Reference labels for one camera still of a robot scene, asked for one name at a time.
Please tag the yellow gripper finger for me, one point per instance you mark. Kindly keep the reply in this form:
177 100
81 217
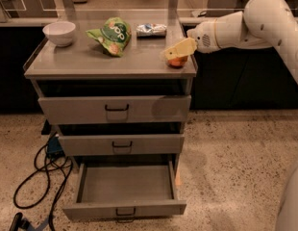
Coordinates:
184 47

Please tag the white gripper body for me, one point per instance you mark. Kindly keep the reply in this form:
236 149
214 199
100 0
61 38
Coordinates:
203 38

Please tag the orange fruit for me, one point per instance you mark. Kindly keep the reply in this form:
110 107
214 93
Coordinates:
178 62

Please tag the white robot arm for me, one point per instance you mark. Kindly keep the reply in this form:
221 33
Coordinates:
262 23

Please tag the grey drawer cabinet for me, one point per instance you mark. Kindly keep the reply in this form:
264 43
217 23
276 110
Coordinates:
85 69

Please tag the grey top drawer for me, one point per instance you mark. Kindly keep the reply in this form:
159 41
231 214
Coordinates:
115 109

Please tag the grey drawer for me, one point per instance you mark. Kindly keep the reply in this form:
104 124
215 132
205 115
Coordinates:
121 144
115 109
125 192

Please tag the grey middle drawer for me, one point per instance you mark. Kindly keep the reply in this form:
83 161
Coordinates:
121 144

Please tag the grey bottom drawer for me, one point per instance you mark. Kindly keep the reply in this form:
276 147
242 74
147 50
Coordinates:
125 192

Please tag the silver blue snack packet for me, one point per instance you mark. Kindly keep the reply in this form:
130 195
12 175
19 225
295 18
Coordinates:
151 30

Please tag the green chip bag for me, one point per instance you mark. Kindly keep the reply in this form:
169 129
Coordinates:
113 36

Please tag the white ceramic bowl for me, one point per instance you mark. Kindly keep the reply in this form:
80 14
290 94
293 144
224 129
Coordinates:
61 33

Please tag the blue power box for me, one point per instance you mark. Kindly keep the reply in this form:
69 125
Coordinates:
53 147

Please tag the black clamp tool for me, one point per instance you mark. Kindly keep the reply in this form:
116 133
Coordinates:
19 222

